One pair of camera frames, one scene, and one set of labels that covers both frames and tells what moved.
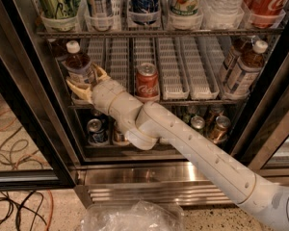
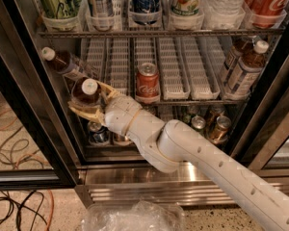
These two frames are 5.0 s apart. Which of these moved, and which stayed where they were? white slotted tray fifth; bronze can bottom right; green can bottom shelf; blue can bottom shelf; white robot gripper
Moved: white robot gripper
Stayed: bronze can bottom right; green can bottom shelf; blue can bottom shelf; white slotted tray fifth
